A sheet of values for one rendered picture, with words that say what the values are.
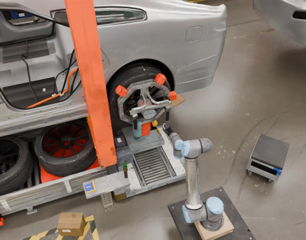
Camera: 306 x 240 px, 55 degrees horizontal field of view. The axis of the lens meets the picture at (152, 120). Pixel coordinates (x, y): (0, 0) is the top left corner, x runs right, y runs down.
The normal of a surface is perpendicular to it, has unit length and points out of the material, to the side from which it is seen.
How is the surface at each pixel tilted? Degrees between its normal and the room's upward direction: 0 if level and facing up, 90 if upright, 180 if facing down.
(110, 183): 0
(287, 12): 86
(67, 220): 0
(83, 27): 90
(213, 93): 0
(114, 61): 90
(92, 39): 90
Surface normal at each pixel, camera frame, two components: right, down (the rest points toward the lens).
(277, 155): 0.00, -0.71
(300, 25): -0.76, 0.45
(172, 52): 0.35, 0.66
